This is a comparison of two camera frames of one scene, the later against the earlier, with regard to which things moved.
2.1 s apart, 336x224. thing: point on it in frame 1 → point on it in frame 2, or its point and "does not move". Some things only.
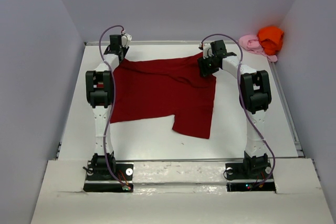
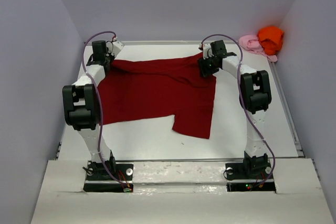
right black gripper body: [207, 65] does not move
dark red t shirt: [143, 91] does not move
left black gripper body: [123, 50] → [108, 57]
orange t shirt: [271, 39] does not move
